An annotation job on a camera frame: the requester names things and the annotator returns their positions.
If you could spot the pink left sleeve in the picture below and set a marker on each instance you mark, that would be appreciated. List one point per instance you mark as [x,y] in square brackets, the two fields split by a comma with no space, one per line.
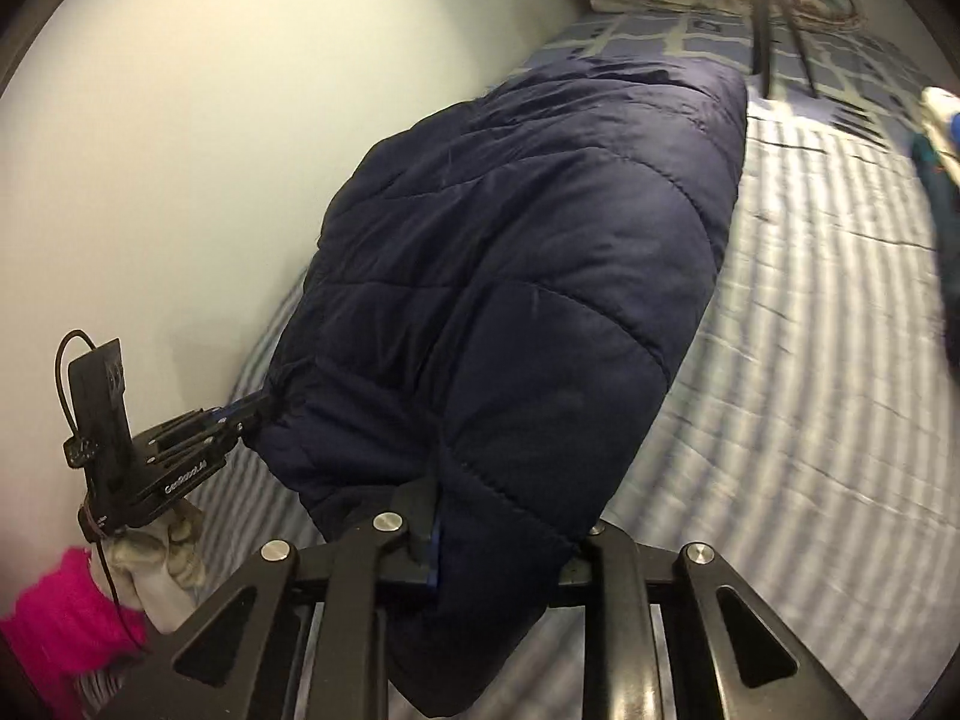
[66,625]

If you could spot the striped blue white bedsheet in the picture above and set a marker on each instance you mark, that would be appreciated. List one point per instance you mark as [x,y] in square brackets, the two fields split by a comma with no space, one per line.
[813,428]

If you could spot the navy blue puffer jacket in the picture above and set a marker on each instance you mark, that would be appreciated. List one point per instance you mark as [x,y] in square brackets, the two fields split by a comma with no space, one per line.
[501,297]

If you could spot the left gloved hand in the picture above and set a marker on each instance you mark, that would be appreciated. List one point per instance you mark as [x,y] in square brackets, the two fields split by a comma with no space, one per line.
[154,570]

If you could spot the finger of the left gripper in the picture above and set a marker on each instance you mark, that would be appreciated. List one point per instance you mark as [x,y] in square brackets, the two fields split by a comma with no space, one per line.
[196,425]
[174,446]

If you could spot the blue checkered blanket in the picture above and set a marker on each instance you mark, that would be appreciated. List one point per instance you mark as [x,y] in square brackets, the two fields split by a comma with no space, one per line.
[861,84]

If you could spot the dark teal garment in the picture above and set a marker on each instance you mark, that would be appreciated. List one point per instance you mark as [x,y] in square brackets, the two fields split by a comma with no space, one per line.
[942,195]

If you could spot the blue and white garment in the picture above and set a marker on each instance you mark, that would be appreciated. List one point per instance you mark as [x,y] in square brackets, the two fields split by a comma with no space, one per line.
[940,116]

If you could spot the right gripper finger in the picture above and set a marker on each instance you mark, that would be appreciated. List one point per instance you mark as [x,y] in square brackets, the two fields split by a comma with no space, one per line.
[415,502]

